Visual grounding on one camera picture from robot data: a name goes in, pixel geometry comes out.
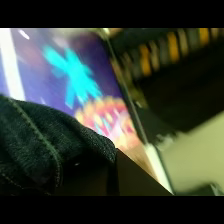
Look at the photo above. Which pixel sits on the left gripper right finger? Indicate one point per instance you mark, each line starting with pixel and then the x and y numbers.
pixel 133 181

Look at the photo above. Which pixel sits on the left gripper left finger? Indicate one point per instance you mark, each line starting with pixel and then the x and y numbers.
pixel 88 180

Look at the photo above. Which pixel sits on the dark blue jeans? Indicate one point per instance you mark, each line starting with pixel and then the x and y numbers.
pixel 30 143

